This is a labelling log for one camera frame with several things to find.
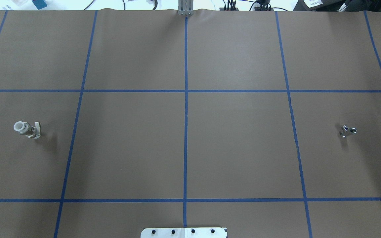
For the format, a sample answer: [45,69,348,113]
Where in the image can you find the chrome threaded pipe fitting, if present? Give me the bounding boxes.
[340,125,357,138]

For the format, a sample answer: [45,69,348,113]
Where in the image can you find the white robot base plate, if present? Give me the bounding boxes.
[140,227,228,238]

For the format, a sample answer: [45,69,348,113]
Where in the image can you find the teal box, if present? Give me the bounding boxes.
[32,0,48,10]

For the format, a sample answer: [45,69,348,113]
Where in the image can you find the black device with label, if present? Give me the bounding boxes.
[292,0,349,12]

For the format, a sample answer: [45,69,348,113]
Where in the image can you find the white PPR valve with handle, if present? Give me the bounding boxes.
[13,121,41,139]

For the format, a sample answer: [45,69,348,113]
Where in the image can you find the grey metal bracket post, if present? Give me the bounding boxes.
[177,0,194,17]

